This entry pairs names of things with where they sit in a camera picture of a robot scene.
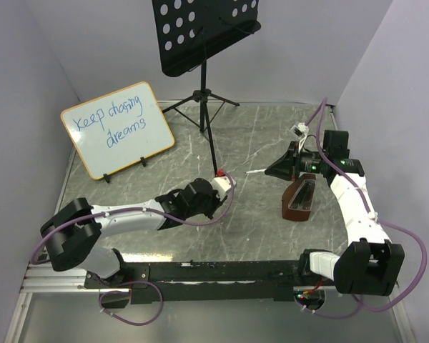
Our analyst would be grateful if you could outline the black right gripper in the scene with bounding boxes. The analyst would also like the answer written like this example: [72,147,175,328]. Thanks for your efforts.
[265,141,328,182]

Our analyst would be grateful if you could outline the white rainbow whiteboard marker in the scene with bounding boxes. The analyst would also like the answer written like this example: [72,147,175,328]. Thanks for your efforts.
[246,169,266,174]

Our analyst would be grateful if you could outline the orange framed whiteboard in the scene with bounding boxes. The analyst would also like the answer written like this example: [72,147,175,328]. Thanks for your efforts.
[60,81,175,180]

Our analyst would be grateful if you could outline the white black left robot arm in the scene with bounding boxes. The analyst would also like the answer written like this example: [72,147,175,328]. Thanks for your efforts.
[40,176,235,287]

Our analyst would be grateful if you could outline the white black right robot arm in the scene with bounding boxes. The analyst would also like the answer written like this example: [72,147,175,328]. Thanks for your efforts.
[265,126,405,296]

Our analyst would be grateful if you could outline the brown whiteboard eraser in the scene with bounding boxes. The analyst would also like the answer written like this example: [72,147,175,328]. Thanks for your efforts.
[281,174,316,222]

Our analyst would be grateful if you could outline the black perforated music stand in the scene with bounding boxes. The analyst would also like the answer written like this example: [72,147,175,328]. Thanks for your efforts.
[152,0,261,173]

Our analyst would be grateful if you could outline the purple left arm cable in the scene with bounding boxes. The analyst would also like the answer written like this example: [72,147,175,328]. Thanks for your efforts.
[30,170,236,265]

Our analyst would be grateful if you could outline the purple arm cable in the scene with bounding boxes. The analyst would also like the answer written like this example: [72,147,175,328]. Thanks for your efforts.
[30,170,236,265]
[305,96,428,312]

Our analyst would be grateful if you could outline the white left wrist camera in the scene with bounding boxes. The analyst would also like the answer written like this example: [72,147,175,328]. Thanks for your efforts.
[210,169,237,200]

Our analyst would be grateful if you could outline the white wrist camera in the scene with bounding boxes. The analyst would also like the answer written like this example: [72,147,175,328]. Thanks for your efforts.
[210,169,237,200]
[291,122,309,152]

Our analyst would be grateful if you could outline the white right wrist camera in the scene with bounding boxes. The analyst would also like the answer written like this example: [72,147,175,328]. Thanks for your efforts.
[291,122,309,152]

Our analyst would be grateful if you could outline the wire whiteboard easel stand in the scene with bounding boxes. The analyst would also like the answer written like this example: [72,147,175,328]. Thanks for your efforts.
[102,156,148,184]

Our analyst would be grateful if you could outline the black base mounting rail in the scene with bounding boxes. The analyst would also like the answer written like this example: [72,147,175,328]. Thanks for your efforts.
[84,259,333,304]

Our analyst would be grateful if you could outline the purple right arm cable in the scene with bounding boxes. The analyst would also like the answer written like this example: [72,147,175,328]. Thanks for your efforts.
[305,96,428,312]

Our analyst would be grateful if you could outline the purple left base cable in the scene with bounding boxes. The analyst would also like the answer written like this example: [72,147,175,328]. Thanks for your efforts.
[98,280,164,326]

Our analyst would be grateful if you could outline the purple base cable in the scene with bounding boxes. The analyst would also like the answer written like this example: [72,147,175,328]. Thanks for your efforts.
[298,292,362,319]
[98,280,164,326]

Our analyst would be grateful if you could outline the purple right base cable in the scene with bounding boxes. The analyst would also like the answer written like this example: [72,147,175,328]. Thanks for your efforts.
[298,292,362,319]

